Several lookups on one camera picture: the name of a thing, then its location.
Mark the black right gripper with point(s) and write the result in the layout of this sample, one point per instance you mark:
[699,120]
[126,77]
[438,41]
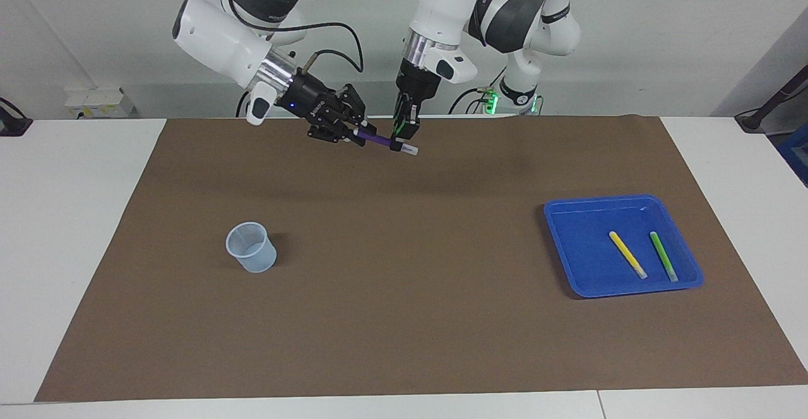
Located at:
[309,100]

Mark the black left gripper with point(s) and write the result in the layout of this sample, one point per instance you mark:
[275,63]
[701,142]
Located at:
[416,81]

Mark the purple marker pen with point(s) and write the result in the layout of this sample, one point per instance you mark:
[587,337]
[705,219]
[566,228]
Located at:
[379,141]

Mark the yellow marker pen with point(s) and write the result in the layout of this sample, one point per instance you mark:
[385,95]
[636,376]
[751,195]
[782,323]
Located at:
[627,255]

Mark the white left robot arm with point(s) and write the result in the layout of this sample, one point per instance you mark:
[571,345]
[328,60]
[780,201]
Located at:
[442,2]

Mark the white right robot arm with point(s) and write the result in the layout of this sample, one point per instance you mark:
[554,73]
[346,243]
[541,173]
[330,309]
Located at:
[214,34]

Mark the translucent plastic cup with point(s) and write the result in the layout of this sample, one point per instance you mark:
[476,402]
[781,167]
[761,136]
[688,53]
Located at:
[252,255]

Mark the brown table mat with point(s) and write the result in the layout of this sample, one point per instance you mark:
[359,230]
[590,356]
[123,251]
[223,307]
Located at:
[404,330]

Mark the blue plastic tray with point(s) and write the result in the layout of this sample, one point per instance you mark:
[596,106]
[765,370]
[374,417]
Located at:
[587,261]

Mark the green marker pen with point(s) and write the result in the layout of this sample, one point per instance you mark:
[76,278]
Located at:
[663,256]

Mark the black clamp base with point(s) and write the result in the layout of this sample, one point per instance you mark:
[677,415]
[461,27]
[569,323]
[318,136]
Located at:
[12,125]

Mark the blue storage bin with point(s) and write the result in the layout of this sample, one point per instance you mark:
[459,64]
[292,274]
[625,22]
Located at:
[796,154]

